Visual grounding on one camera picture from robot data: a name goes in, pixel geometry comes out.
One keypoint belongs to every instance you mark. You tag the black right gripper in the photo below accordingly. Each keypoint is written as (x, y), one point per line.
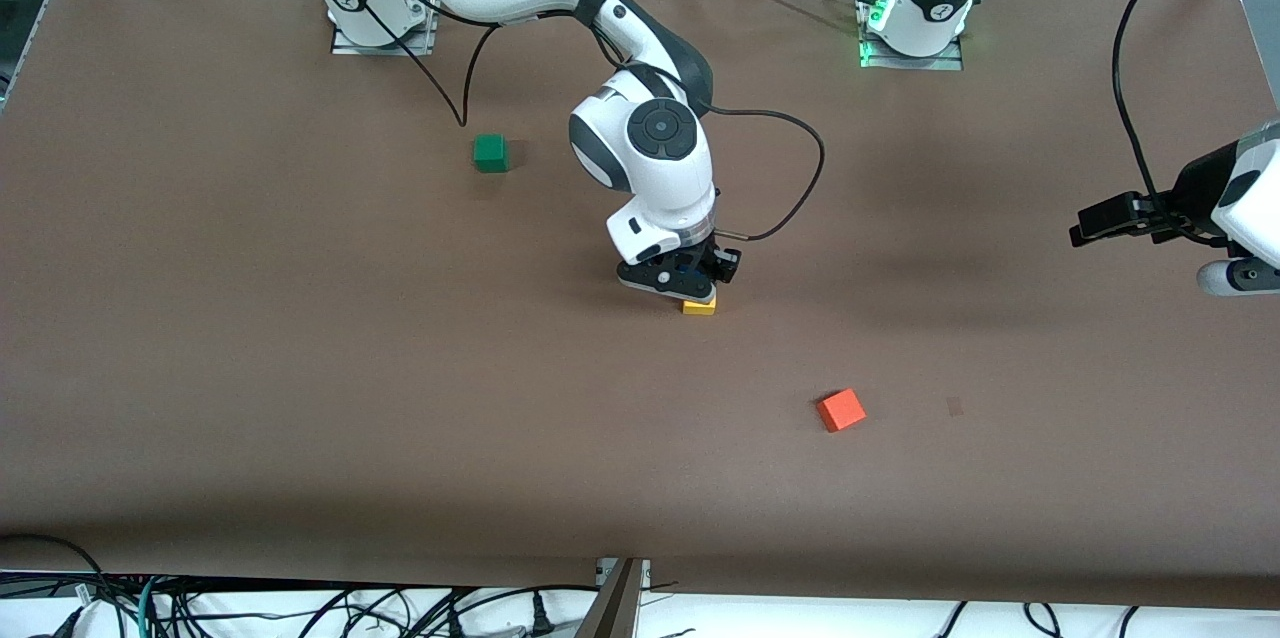
(712, 263)

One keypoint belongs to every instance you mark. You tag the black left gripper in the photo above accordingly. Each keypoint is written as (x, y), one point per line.
(1192, 190)

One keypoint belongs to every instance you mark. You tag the yellow wooden block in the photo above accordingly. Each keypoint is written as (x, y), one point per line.
(699, 307)

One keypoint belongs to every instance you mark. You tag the orange wooden block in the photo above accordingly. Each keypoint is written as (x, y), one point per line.
(841, 410)

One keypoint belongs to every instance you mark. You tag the green wooden block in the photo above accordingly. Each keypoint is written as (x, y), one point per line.
(490, 153)

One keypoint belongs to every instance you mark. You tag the black power plug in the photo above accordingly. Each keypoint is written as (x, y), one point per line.
(541, 620)

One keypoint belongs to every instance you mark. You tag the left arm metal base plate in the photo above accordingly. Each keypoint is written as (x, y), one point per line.
(880, 53)

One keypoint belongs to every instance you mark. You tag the aluminium profile post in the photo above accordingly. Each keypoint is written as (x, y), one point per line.
(615, 608)

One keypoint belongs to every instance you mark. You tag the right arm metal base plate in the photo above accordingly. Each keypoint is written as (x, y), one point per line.
(345, 40)

